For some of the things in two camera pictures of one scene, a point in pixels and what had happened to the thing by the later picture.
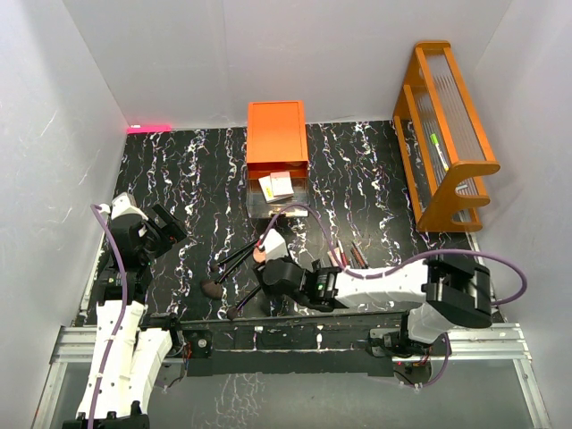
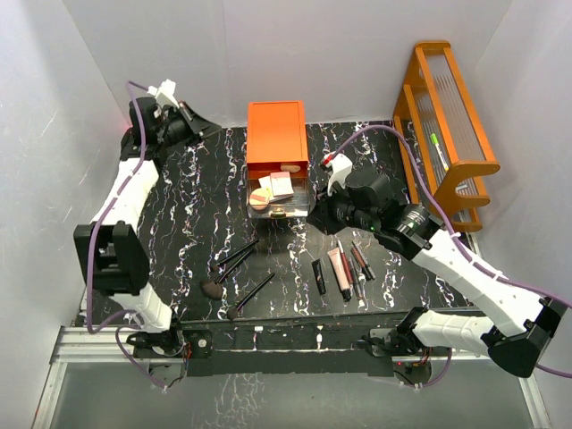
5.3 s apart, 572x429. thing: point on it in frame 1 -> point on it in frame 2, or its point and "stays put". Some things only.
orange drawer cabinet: (276, 139) stays put
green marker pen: (435, 141) stays put
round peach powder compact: (258, 256) -> (259, 197)
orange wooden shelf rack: (445, 155) stays put
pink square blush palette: (281, 183) stays put
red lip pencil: (343, 256) stays put
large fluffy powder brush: (213, 288) stays put
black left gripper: (172, 231) -> (202, 126)
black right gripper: (284, 259) -> (321, 214)
